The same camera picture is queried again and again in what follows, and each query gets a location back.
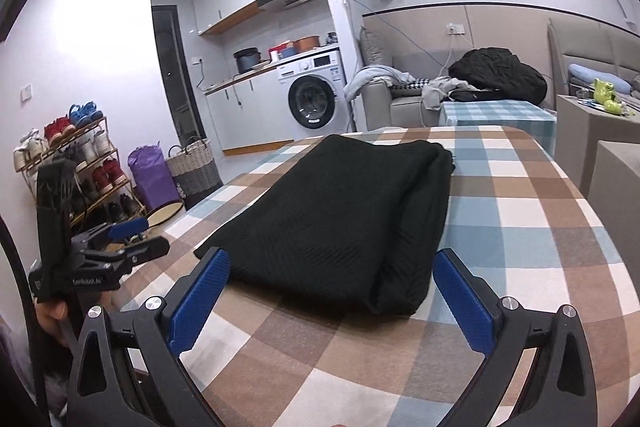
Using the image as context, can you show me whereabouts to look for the beige upholstered bed headboard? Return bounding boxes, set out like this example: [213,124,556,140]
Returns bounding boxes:
[547,17,640,108]

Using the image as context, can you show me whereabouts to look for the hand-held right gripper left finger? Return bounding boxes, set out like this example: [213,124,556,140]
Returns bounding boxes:
[67,247,231,427]

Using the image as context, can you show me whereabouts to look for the blue cable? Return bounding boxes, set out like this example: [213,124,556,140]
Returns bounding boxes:
[325,0,453,70]

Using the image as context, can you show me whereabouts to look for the grey garment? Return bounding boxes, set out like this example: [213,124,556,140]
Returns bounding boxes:
[421,77,476,112]

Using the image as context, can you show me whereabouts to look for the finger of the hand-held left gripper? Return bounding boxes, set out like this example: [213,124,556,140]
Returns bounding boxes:
[74,217,150,249]
[82,235,171,269]

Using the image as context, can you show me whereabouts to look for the group of assorted shoes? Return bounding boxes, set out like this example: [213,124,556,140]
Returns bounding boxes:
[14,103,139,221]

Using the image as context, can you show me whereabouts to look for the light blue pillow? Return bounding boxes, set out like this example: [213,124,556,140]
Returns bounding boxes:
[569,63,632,96]

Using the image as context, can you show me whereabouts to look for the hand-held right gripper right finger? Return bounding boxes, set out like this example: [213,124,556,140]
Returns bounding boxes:
[432,248,599,427]

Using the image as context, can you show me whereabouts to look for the woven laundry basket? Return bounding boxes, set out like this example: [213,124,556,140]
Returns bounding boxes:
[166,137,224,199]

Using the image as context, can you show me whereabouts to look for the brown blue plaid tablecloth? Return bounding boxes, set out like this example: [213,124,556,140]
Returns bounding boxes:
[107,125,640,427]

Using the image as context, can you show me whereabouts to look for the black knit sweater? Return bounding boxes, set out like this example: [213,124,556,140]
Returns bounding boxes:
[193,134,456,317]

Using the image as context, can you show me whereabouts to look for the cream round bin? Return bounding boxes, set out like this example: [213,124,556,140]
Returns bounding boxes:
[145,201,187,228]

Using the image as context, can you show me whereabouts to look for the houndstooth cushion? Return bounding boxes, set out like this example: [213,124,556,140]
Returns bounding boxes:
[390,77,433,96]

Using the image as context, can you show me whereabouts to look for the green plush toy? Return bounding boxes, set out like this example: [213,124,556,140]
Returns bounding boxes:
[591,78,624,114]

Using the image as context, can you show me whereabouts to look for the wooden shoe rack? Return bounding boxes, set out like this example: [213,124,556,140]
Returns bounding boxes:
[14,114,149,229]

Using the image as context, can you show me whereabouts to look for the person's left hand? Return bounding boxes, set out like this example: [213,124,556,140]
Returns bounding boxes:
[34,298,72,349]

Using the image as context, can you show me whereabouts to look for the grey sofa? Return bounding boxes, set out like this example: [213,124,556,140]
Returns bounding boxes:
[359,27,451,134]

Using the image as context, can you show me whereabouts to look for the black puffy jacket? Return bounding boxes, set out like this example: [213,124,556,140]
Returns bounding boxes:
[448,48,548,105]

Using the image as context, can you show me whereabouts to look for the purple plastic bag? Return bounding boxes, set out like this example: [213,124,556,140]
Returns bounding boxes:
[127,143,181,210]

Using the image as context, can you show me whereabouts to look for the beige bedside cabinet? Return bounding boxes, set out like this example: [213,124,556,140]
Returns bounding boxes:
[587,141,640,235]
[555,94,640,204]

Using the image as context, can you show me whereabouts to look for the white washing machine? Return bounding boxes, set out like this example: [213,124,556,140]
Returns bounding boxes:
[276,47,353,142]

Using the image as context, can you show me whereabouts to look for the light blue garment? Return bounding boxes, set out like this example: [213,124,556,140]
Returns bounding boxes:
[344,65,416,101]

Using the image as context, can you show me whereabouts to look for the white base cabinets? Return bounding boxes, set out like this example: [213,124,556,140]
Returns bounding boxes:
[204,74,296,156]

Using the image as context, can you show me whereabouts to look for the dark glass door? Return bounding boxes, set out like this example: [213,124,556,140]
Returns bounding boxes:
[151,5,206,144]

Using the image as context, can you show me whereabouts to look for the black cooking pot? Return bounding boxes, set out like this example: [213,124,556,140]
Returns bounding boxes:
[233,48,262,74]

